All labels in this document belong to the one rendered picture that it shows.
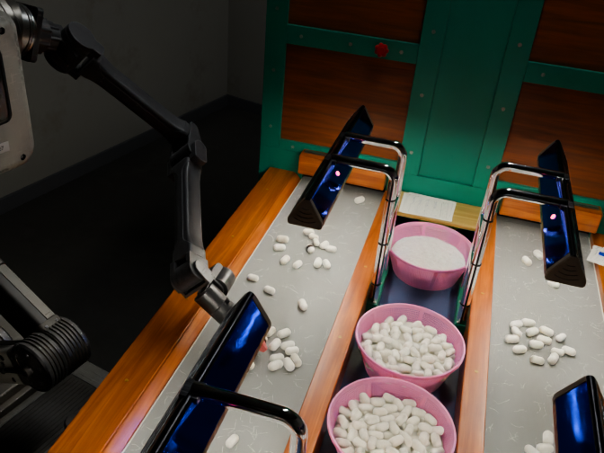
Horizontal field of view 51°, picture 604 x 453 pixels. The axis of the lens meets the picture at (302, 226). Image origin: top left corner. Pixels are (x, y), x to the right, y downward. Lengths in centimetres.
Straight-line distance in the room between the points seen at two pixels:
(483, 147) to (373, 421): 104
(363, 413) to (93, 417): 56
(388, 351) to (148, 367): 56
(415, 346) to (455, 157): 76
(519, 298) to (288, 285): 64
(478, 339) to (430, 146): 75
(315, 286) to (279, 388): 39
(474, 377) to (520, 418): 13
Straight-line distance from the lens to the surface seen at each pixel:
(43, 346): 153
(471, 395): 150
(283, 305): 168
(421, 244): 202
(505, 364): 165
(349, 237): 197
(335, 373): 147
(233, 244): 185
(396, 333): 164
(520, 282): 195
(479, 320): 171
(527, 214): 216
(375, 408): 145
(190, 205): 157
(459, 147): 214
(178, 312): 161
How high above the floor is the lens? 179
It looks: 32 degrees down
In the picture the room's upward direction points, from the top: 5 degrees clockwise
